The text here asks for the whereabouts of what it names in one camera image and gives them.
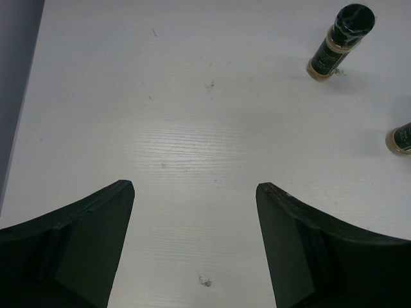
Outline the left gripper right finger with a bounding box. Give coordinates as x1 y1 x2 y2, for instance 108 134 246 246
256 183 410 307

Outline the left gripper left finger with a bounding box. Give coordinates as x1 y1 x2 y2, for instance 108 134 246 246
1 180 135 307

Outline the spice jar black lid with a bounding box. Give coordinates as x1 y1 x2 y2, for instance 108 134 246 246
306 3 376 81
385 123 411 155

